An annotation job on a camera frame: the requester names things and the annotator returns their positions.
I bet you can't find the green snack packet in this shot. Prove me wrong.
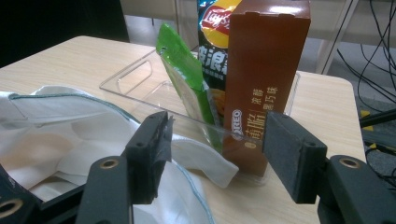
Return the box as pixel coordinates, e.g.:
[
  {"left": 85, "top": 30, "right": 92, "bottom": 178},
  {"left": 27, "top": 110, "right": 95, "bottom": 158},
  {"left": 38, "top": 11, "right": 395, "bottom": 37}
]
[{"left": 155, "top": 22, "right": 223, "bottom": 153}]

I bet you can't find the black stand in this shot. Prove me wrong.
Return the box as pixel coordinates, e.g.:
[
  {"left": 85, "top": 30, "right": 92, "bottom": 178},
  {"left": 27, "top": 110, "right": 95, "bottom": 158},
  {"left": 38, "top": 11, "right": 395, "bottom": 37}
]
[{"left": 359, "top": 107, "right": 396, "bottom": 129}]

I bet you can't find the clear plastic tray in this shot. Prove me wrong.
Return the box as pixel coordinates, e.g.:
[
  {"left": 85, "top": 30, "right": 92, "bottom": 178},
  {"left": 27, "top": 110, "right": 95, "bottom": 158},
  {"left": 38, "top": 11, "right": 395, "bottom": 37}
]
[{"left": 99, "top": 48, "right": 302, "bottom": 185}]

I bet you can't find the brown cardboard box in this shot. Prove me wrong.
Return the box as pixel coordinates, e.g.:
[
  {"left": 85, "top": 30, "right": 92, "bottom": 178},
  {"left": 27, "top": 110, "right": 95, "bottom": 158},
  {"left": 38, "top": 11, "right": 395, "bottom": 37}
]
[{"left": 222, "top": 0, "right": 312, "bottom": 178}]

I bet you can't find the bundle of hanging black cables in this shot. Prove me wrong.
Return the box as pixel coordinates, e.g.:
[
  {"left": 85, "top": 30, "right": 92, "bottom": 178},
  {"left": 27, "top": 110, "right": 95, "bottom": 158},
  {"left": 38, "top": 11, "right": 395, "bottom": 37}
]
[{"left": 337, "top": 0, "right": 396, "bottom": 104}]

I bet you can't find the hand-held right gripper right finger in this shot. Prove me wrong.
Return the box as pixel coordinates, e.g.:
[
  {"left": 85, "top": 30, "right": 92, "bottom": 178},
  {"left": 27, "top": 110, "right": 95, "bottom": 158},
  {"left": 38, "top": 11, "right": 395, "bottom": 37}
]
[{"left": 262, "top": 111, "right": 329, "bottom": 204}]

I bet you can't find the tangle of black floor cables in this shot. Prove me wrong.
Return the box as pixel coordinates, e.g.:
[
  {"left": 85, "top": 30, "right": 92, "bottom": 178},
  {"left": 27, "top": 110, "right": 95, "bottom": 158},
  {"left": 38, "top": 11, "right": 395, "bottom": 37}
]
[{"left": 362, "top": 127, "right": 396, "bottom": 188}]

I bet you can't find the yellow tape piece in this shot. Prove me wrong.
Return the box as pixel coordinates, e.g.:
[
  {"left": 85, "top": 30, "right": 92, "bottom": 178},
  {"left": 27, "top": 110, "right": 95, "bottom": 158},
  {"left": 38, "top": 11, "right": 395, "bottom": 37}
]
[{"left": 360, "top": 109, "right": 375, "bottom": 132}]

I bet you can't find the blue potato chips bag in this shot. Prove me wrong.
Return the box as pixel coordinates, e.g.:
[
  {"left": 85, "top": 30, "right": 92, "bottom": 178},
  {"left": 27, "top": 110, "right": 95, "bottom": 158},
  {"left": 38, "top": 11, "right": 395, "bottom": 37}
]
[{"left": 196, "top": 0, "right": 242, "bottom": 125}]

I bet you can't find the white canvas tote bag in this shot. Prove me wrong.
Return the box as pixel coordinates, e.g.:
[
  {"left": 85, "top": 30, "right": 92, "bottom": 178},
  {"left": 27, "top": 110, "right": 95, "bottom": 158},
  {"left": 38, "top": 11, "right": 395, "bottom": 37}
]
[{"left": 0, "top": 85, "right": 240, "bottom": 224}]

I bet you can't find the black curtain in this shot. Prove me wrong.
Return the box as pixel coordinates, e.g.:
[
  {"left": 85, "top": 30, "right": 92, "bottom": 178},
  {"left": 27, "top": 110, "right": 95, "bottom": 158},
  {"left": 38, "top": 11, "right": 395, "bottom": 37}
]
[{"left": 0, "top": 0, "right": 130, "bottom": 68}]

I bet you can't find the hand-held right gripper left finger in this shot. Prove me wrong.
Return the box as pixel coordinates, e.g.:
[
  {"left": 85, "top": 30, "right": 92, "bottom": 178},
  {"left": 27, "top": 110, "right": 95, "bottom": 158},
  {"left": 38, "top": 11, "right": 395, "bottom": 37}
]
[{"left": 121, "top": 110, "right": 175, "bottom": 205}]

